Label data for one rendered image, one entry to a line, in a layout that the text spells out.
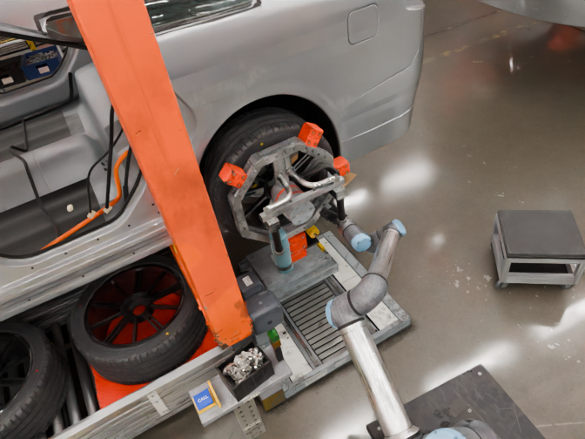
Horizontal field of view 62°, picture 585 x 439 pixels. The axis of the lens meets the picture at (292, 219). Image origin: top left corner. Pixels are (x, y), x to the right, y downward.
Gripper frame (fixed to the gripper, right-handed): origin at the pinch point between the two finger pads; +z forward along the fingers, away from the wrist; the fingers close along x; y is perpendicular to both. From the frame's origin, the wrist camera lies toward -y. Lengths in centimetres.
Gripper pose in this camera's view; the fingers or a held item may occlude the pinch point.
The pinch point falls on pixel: (320, 203)
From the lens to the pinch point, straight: 258.4
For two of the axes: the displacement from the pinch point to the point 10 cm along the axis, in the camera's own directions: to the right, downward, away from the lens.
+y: 7.0, 2.1, 6.8
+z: -4.8, -5.6, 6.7
